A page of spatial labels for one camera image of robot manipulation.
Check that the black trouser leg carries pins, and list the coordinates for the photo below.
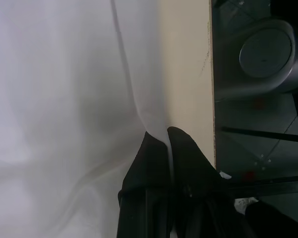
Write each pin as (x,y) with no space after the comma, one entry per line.
(278,220)

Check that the white paper scrap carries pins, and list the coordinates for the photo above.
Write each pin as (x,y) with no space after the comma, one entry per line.
(225,175)

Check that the grey rounded robot body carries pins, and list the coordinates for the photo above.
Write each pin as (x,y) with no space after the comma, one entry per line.
(265,54)

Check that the white shorts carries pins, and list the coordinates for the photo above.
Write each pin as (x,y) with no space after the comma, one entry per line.
(64,99)

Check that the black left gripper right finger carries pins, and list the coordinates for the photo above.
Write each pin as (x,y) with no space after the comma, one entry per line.
(196,193)

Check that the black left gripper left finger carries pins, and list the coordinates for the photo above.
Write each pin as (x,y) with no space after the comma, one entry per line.
(149,188)

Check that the white shoe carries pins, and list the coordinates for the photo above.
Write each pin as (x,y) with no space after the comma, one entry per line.
(243,205)

